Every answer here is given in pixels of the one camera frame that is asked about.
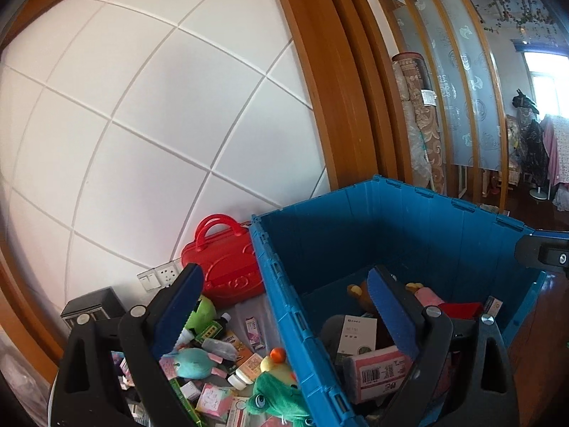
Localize black gift box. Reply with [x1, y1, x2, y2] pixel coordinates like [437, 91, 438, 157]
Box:
[60, 287, 126, 329]

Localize teal plush toy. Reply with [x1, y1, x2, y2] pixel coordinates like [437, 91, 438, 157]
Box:
[159, 348, 228, 380]

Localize pink patterned tissue pack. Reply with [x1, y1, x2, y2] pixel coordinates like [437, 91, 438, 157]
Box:
[196, 383, 233, 422]

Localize green frog plush toy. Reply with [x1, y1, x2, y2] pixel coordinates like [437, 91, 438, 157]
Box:
[184, 295, 217, 334]

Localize white pill bottle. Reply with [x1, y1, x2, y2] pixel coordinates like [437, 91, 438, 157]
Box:
[228, 354, 263, 391]

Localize white green medicine box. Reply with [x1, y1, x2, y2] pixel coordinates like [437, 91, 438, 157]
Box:
[336, 315, 377, 363]

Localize duck plush in frog suit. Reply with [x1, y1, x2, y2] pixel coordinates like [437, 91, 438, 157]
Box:
[246, 347, 315, 426]

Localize red plastic toy suitcase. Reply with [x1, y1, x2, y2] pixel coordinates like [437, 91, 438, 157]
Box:
[180, 214, 265, 310]

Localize brown bear plush toy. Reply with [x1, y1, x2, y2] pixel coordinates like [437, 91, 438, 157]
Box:
[347, 280, 377, 314]

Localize rolled patterned carpet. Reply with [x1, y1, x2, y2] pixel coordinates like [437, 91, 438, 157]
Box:
[393, 51, 447, 194]

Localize blue plastic storage crate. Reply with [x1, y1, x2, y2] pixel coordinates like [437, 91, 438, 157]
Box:
[250, 176, 550, 426]

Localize white wall socket panel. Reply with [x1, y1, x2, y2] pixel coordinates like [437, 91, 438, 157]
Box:
[137, 259, 182, 292]

